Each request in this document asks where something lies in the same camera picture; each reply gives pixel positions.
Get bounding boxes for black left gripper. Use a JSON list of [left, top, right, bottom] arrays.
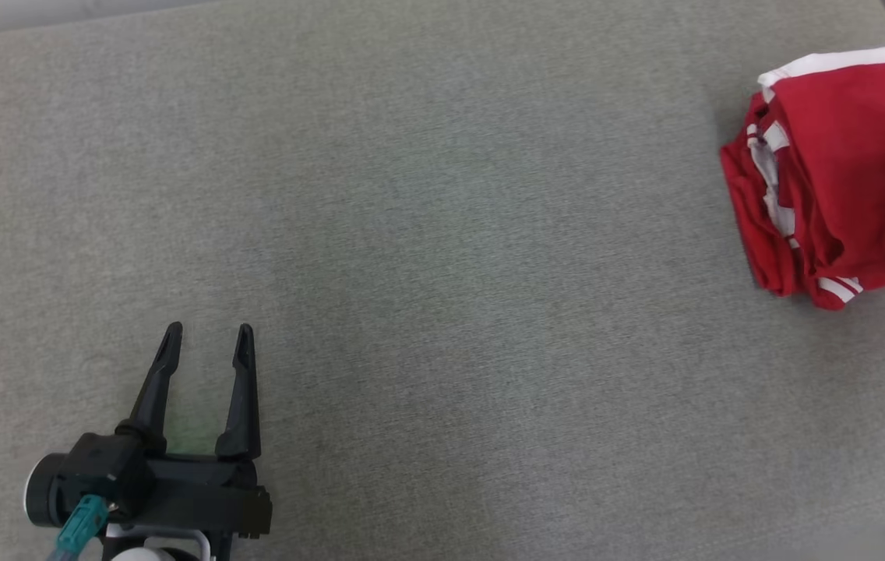
[[103, 321, 273, 561]]

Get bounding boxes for red shorts white stripe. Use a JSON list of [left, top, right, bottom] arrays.
[[757, 44, 885, 283]]

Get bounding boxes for red basketball jersey white sleeves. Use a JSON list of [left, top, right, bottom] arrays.
[[720, 90, 866, 311]]

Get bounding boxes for grey fabric sofa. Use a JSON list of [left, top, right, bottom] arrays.
[[0, 0, 885, 561]]

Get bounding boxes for left camera cable teal plug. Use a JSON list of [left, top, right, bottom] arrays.
[[49, 494, 111, 561]]

